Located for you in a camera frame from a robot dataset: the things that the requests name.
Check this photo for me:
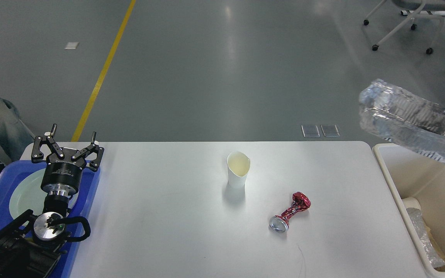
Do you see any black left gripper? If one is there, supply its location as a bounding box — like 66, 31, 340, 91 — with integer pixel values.
31, 124, 104, 195

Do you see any aluminium foil tray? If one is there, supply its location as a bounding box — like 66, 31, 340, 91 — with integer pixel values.
359, 79, 445, 164

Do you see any mint green plate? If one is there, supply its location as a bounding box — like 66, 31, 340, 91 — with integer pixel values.
8, 168, 79, 219

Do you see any aluminium foil sheet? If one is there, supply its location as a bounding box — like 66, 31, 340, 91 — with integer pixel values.
406, 207, 445, 269

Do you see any white paper cup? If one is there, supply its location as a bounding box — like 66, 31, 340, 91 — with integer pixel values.
226, 151, 251, 189

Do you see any crushed red can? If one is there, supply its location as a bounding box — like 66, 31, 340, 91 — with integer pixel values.
269, 192, 311, 233

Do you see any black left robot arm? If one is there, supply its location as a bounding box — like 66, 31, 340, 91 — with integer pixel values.
0, 124, 104, 278

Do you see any white plastic bin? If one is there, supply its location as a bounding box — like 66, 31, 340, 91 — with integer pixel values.
372, 144, 445, 278

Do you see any white cup in bin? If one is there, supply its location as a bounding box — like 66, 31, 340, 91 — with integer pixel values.
401, 197, 421, 210

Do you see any white office chair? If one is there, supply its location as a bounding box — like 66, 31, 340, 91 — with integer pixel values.
371, 0, 445, 55

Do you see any white table foot bar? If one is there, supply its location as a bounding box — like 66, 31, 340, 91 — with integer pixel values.
400, 10, 445, 17

